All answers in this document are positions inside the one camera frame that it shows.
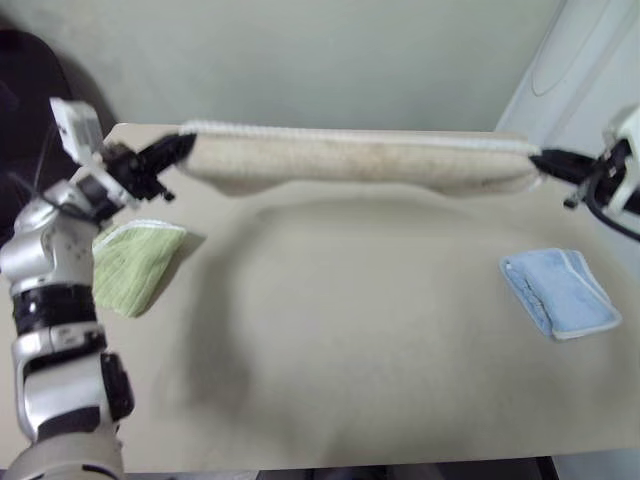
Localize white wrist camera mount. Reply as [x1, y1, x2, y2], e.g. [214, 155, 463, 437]
[48, 97, 139, 210]
[601, 103, 640, 217]

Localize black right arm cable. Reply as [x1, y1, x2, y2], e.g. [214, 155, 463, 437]
[587, 185, 640, 237]

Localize folded green towel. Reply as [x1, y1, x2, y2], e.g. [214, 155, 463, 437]
[91, 219, 190, 319]

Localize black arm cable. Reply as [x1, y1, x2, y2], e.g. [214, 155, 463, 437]
[6, 127, 62, 209]
[587, 185, 640, 237]

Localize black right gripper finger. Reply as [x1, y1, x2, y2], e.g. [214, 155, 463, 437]
[529, 156, 595, 184]
[536, 148, 600, 170]

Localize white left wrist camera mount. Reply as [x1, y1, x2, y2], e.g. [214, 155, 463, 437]
[48, 97, 139, 210]

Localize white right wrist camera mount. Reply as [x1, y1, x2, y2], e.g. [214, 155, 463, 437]
[601, 103, 640, 217]

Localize folded blue towel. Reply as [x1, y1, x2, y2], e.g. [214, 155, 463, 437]
[499, 247, 624, 342]

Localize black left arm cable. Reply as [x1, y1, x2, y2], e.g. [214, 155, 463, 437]
[6, 127, 62, 209]

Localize black chair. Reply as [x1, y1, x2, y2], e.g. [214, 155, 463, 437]
[0, 28, 117, 244]

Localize beige towel with white edge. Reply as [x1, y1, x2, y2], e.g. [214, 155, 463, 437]
[180, 118, 544, 199]

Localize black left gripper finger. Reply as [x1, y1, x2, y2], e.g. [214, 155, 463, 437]
[135, 132, 197, 164]
[146, 145, 195, 180]

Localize white panel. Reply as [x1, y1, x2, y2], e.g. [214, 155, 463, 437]
[493, 0, 640, 151]

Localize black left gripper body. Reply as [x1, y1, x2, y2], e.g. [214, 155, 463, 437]
[97, 141, 176, 203]

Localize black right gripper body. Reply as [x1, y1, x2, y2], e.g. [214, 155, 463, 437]
[563, 141, 633, 210]

